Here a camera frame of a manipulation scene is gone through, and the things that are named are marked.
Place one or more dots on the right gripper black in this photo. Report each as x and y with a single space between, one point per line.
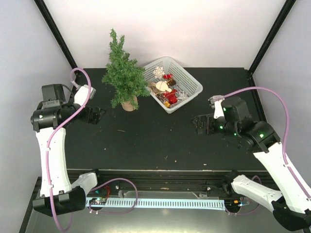
207 119

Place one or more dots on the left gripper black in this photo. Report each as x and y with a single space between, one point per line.
95 117

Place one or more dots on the small green christmas tree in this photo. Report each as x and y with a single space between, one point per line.
125 75

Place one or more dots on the white plastic basket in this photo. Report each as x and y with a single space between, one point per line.
184 81

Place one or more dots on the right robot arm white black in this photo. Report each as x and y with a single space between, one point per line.
289 204

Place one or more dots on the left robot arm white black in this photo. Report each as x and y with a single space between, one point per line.
49 122

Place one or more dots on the silver star ornament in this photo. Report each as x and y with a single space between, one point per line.
182 96

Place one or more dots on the gold gift box ornament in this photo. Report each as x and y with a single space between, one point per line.
167 104

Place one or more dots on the red foil star ornament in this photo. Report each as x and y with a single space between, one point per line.
171 96

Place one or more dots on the pine cone ornament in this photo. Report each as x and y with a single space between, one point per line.
171 82

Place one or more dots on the wooden snowman ornament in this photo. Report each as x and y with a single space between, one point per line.
162 87

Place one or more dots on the red bow ornament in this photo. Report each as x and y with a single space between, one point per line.
168 76

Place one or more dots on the white wooden snowflake ornament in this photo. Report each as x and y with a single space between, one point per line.
158 72

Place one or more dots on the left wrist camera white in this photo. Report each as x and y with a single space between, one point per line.
81 95

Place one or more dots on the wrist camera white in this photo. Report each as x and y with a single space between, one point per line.
215 103
81 95

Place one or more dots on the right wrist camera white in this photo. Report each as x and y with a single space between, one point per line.
215 103

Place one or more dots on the light blue slotted cable duct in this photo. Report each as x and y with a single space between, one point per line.
155 203

